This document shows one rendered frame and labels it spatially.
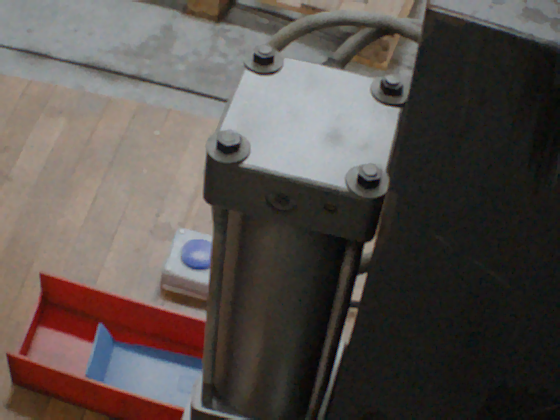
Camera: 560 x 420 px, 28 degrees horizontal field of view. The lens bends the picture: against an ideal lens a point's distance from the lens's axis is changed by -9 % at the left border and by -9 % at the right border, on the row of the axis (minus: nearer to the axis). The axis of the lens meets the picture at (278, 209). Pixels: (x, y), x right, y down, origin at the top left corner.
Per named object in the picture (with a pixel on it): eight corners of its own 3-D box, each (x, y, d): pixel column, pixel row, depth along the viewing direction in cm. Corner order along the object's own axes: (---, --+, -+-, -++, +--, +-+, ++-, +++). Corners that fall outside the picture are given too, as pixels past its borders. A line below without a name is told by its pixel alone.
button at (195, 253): (186, 244, 132) (186, 233, 130) (221, 254, 131) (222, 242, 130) (176, 271, 129) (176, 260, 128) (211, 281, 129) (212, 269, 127)
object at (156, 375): (100, 338, 123) (98, 322, 121) (239, 370, 123) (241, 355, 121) (86, 388, 119) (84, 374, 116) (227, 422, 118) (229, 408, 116)
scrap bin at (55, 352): (43, 302, 126) (39, 268, 122) (260, 365, 124) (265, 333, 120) (11, 383, 118) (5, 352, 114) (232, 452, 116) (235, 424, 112)
